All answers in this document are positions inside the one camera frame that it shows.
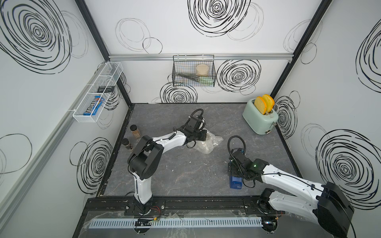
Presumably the blue candy packet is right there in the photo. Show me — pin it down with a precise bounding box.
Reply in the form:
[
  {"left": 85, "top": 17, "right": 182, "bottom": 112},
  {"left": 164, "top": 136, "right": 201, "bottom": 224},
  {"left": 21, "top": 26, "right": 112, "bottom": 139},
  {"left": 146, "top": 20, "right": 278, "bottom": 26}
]
[{"left": 83, "top": 96, "right": 105, "bottom": 116}]

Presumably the brown spice jar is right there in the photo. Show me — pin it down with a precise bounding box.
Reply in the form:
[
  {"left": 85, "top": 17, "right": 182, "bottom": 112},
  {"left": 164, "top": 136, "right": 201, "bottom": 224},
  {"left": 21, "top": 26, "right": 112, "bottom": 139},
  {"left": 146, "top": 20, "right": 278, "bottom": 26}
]
[{"left": 130, "top": 125, "right": 141, "bottom": 139}]

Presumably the white slotted cable duct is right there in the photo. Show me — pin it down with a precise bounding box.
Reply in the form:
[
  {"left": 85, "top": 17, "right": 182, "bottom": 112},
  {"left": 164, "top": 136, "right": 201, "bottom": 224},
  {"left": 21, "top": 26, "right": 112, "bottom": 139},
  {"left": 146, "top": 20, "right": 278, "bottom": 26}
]
[{"left": 88, "top": 217, "right": 263, "bottom": 229}]

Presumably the front yellow toast slice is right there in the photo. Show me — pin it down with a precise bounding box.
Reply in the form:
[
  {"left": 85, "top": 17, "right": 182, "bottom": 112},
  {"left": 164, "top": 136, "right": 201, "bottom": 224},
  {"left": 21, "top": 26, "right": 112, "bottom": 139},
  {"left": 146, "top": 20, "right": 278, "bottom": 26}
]
[{"left": 254, "top": 96, "right": 267, "bottom": 115}]

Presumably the yellow toast slice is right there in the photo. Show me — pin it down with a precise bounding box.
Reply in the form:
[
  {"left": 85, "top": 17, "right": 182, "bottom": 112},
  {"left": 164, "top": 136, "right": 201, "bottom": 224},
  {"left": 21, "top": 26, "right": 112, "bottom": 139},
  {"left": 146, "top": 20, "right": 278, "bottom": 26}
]
[
  {"left": 262, "top": 94, "right": 275, "bottom": 113},
  {"left": 254, "top": 96, "right": 267, "bottom": 115}
]

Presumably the mint green toaster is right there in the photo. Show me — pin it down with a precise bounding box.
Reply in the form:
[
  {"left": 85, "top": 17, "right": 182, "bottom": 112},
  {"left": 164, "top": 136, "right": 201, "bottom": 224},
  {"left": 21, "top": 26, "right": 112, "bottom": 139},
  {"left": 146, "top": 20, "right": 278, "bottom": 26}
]
[{"left": 243, "top": 99, "right": 279, "bottom": 135}]

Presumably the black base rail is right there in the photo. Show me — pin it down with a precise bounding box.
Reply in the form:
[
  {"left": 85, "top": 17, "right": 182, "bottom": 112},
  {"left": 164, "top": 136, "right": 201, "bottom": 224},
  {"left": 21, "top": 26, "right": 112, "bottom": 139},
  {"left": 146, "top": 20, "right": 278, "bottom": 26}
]
[{"left": 86, "top": 195, "right": 323, "bottom": 217}]

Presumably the clear bubble wrap sheet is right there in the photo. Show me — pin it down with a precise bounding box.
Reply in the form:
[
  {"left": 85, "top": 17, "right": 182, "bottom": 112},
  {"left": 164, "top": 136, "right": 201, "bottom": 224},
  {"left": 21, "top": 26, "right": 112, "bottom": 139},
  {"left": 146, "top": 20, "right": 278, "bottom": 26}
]
[{"left": 194, "top": 130, "right": 224, "bottom": 154}]

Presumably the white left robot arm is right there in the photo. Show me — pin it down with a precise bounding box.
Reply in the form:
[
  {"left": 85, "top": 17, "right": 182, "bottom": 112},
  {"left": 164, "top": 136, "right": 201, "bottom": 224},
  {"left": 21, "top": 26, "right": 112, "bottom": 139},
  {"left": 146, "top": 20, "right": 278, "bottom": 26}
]
[{"left": 128, "top": 115, "right": 207, "bottom": 207}]

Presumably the green item in basket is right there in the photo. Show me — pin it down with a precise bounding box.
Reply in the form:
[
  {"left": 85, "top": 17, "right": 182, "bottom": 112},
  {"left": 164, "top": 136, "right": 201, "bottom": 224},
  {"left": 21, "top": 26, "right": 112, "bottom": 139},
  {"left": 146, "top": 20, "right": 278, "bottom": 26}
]
[{"left": 198, "top": 76, "right": 214, "bottom": 86}]

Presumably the rear yellow toast slice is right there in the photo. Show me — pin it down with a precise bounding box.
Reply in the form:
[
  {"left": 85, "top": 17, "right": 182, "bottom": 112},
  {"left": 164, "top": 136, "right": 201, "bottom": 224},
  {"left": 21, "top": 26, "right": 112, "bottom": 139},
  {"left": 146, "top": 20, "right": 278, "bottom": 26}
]
[{"left": 262, "top": 94, "right": 275, "bottom": 113}]

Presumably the blue tape dispenser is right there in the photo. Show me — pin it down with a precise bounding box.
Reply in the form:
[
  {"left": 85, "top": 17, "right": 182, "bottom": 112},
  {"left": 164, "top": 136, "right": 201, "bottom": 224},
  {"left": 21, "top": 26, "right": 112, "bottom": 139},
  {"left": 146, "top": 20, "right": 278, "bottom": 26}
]
[{"left": 229, "top": 176, "right": 243, "bottom": 189}]

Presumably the small black box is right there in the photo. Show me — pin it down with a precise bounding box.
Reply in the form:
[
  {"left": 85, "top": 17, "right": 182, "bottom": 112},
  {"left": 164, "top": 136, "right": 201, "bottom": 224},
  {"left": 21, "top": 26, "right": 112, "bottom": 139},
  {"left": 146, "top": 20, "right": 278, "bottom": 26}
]
[{"left": 97, "top": 86, "right": 115, "bottom": 93}]

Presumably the dark spice jar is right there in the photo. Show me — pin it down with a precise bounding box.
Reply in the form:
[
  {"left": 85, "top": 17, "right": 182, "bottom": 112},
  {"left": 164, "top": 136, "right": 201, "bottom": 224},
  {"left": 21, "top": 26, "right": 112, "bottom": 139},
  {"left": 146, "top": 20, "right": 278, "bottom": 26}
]
[{"left": 121, "top": 138, "right": 134, "bottom": 151}]

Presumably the white wire wall shelf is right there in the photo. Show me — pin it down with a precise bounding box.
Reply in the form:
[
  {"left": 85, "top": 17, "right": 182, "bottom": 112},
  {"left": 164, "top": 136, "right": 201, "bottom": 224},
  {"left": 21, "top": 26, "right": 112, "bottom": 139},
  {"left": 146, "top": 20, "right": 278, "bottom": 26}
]
[{"left": 72, "top": 61, "right": 123, "bottom": 123}]

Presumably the black wire wall basket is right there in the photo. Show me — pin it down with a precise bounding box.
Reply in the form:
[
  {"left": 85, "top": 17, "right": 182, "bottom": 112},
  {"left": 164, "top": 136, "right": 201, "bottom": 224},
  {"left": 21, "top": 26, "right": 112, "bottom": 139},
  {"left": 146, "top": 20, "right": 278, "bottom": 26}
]
[{"left": 172, "top": 54, "right": 216, "bottom": 87}]

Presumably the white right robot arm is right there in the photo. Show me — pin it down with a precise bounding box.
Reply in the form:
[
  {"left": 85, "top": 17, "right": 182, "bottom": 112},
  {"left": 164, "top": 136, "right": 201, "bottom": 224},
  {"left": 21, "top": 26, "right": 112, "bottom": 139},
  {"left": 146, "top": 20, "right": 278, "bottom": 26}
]
[{"left": 228, "top": 148, "right": 354, "bottom": 238}]

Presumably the beige round container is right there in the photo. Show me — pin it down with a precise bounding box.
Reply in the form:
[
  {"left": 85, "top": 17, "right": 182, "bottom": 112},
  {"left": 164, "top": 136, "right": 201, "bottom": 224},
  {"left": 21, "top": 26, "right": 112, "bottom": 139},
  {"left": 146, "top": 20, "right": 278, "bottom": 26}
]
[{"left": 196, "top": 64, "right": 209, "bottom": 76}]

